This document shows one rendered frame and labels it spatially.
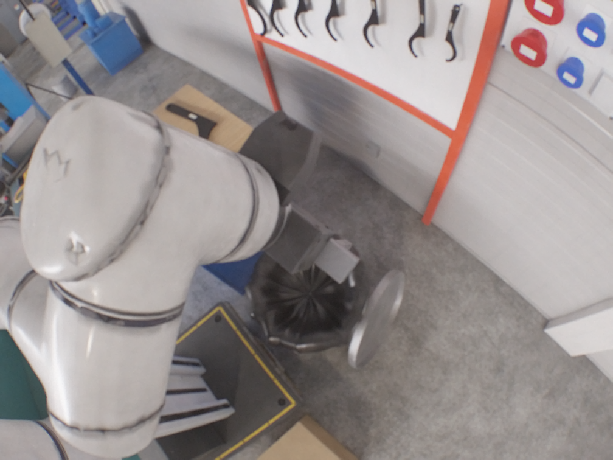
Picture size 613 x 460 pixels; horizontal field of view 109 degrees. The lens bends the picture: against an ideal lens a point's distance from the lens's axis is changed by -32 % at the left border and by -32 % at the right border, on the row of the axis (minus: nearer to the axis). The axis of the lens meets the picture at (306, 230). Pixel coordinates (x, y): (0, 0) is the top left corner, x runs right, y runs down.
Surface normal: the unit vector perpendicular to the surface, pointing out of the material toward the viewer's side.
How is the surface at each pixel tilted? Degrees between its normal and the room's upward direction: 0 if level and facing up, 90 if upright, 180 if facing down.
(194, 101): 0
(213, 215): 86
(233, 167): 72
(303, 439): 0
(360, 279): 16
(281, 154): 25
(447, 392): 0
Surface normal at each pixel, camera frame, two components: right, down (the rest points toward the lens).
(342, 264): -0.31, -0.02
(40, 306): -0.10, -0.64
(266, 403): -0.15, -0.41
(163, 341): 0.89, 0.36
